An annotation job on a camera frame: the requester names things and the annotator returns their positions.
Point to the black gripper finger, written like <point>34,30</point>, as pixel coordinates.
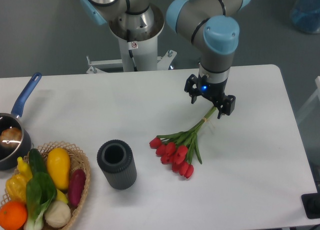
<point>225,105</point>
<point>191,88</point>

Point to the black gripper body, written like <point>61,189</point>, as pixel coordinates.
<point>214,92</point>

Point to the red tulip bouquet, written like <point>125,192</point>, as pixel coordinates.
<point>178,149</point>

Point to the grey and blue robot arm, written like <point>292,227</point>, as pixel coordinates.
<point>206,24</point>

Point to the dark grey ribbed vase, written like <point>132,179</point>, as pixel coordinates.
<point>115,159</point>

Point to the blue translucent container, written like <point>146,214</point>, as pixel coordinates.
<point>305,16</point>

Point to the black device at edge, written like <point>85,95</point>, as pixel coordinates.
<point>311,204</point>

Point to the purple eggplant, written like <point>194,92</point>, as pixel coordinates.
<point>76,187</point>

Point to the yellow squash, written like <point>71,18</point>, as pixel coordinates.
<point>58,167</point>

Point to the yellow banana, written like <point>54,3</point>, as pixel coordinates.
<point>60,196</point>

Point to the green cucumber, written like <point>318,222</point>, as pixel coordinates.
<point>36,162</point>

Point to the green bok choy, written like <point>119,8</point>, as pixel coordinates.
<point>40,192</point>

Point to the beige garlic bulb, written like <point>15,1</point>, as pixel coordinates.
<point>58,214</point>

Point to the small yellow pepper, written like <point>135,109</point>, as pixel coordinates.
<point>24,168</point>

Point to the brown bread roll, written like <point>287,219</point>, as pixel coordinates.
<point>10,138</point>

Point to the yellow bell pepper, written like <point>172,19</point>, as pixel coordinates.
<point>16,188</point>

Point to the orange fruit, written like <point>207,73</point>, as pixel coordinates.
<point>13,215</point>

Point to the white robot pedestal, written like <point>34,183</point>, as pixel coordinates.
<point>137,37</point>

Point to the blue handled saucepan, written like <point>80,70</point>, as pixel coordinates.
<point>8,157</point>

